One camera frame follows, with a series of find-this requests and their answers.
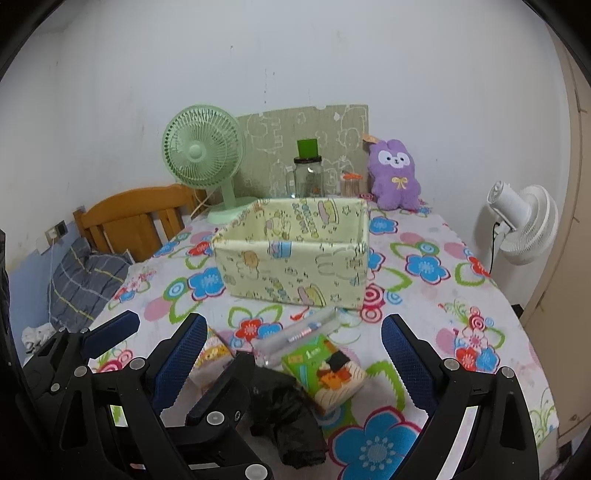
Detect black plastic bag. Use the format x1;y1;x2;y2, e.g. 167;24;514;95
249;364;328;467

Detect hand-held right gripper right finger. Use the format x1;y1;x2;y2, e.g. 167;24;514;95
381;314;541;480

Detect printed cardboard panel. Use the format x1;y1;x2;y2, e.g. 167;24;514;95
236;104;370;200

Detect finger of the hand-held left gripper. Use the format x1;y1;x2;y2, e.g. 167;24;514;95
78;310;140;361
185;353;254;428

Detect white floor fan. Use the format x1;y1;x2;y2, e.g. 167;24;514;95
487;181;559;266

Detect beige cabinet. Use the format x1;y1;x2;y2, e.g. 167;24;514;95
522;28;591;444

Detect black fan cable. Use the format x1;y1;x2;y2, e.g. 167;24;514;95
488;222;503;278

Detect glass jar mug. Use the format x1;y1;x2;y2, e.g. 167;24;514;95
286;156;325;199

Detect purple plush rabbit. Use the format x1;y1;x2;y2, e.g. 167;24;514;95
362;134;423;210

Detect green tissue packet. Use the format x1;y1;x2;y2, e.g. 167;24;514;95
281;335;369;415

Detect green desk fan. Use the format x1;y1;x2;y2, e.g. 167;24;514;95
161;105;257;224

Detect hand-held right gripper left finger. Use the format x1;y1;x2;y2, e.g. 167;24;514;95
58;313;208;480

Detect clear plastic tube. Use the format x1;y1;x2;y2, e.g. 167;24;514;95
254;307;340;367

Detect yellow cartoon fabric storage box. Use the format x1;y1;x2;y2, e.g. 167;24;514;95
212;198;371;309

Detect grey plaid pillow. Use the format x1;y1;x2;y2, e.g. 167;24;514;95
48;236;134;333

